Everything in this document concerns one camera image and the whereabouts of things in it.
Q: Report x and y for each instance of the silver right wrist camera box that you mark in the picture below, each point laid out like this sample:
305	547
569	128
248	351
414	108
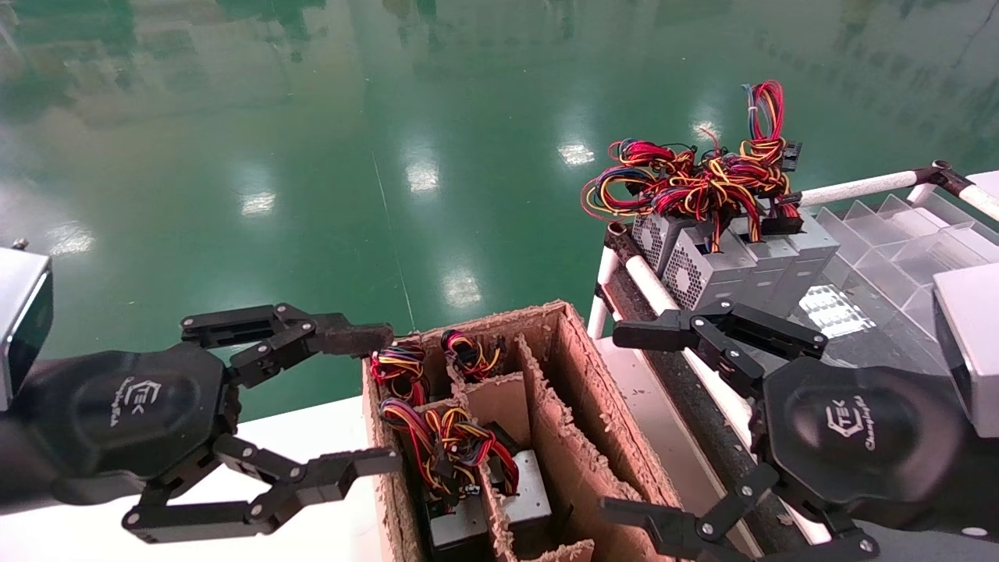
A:
972	343

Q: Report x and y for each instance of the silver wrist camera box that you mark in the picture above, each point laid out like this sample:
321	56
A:
972	343
19	312

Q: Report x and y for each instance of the brown cardboard box with dividers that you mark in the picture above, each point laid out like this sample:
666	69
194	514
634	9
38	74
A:
577	468

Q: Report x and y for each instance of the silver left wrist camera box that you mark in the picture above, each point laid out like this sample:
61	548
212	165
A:
19	312

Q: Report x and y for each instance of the white pipe rack frame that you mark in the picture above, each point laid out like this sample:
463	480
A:
858	187

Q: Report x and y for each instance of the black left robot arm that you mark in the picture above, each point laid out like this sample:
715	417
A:
19	468

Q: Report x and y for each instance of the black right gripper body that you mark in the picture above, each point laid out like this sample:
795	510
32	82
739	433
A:
858	437

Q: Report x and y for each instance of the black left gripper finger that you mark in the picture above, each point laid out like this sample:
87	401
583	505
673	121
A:
296	332
312	480

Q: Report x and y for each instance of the clear plastic divider tray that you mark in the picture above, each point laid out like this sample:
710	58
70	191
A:
890	250

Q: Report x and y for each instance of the black rough rack strip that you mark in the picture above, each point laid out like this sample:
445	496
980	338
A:
702	390

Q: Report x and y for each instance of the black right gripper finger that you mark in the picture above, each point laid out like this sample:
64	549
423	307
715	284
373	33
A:
702	328
687	531

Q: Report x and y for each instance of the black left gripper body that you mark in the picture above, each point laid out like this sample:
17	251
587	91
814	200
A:
133	414

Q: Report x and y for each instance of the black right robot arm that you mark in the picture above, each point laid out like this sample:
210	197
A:
936	550

